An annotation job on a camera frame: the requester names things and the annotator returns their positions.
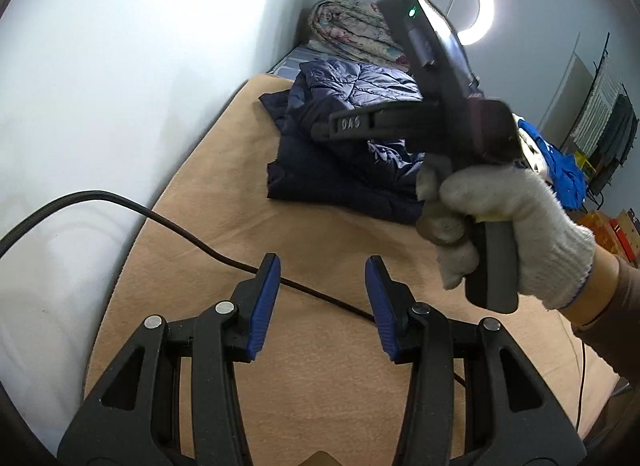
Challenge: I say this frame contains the blue garment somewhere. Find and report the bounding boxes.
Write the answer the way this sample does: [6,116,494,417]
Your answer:
[517,118,587,209]

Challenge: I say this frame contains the white leaning panel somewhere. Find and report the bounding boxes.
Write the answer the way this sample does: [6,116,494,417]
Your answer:
[537,32,598,147]

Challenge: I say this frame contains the red black cardboard box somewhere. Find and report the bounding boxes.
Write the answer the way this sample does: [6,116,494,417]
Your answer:
[612,210,640,267]

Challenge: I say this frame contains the person's right forearm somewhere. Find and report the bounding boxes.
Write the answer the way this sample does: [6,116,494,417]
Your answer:
[555,246,640,387]

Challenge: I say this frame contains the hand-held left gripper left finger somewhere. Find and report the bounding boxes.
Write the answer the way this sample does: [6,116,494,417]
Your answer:
[57,252,281,466]

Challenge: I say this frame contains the person's right hand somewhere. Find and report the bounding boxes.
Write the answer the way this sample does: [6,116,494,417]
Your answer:
[416,155,597,311]

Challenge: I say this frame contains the navy puffer jacket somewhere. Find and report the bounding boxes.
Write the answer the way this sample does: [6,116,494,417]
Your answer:
[258,58,451,225]

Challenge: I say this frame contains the thick black cable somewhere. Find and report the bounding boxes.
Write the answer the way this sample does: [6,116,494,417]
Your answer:
[0,190,468,387]

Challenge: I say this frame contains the black clothes rack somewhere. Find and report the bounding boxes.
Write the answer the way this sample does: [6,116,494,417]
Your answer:
[570,32,640,197]

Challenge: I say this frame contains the blue patterned bed sheet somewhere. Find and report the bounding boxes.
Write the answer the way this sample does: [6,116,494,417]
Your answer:
[267,44,321,76]

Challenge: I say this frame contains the striped hanging towel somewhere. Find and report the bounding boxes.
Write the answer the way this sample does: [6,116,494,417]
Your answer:
[572,63,626,147]

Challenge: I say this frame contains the folded floral quilt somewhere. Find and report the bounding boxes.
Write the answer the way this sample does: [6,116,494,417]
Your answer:
[306,0,416,69]

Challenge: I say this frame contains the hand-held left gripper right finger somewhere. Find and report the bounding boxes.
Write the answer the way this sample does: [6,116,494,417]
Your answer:
[364,256,587,466]

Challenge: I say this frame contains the thin black cable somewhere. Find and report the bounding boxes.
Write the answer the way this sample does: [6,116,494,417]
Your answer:
[572,341,588,439]

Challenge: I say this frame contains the dark hanging clothes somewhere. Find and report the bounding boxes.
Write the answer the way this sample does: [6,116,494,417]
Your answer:
[595,94,638,167]

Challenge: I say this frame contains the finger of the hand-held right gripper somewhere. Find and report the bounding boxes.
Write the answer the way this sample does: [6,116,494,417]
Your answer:
[309,98,443,153]

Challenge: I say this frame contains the tan blanket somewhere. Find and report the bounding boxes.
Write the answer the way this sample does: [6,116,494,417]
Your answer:
[82,73,621,466]

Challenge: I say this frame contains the yellow box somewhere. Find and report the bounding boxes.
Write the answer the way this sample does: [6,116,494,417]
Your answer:
[575,151,598,177]

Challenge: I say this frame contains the white garment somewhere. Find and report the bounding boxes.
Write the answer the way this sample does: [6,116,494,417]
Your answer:
[512,113,553,187]

